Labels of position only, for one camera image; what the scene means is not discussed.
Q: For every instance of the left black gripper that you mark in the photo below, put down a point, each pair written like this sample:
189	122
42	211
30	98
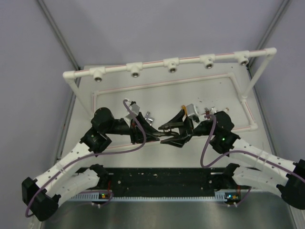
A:
135	132

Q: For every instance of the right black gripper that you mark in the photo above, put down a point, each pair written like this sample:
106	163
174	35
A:
187	130

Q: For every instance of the white PVC pipe frame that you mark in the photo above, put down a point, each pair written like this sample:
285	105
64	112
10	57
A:
254	61

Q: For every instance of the dark grey faucet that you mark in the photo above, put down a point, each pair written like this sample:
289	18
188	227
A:
167	133

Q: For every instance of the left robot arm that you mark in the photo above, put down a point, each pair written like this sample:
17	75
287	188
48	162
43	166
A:
44	194

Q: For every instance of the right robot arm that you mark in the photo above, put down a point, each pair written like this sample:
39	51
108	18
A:
267	172

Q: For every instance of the chrome silver faucet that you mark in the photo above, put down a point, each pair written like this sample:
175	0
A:
150	120

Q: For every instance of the white work board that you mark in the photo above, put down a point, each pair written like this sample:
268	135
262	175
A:
162	94

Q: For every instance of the orange gold faucet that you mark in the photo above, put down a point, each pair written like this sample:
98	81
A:
183	107

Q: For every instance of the white faucet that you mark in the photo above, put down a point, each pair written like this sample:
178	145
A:
214	110

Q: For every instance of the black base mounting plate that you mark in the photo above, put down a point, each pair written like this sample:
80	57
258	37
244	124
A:
164	182

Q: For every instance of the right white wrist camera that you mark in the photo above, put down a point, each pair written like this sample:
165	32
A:
192	113

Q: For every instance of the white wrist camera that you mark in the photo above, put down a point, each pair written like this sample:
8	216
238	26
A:
132	110
192	113

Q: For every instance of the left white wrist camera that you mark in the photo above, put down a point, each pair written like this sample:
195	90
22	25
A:
132	110

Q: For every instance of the grey slotted cable duct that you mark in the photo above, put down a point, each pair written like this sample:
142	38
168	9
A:
100	196

